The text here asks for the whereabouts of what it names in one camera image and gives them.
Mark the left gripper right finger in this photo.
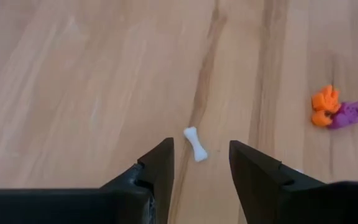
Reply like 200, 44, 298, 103
229, 139, 358, 224

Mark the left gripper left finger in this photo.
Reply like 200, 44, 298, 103
0, 137, 175, 224

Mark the orange toy skeleton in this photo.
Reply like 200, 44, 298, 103
310, 84, 342, 128

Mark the white toy bone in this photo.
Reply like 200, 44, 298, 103
183, 126, 209, 163

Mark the purple toy skeleton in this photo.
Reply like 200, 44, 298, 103
327, 100, 358, 130

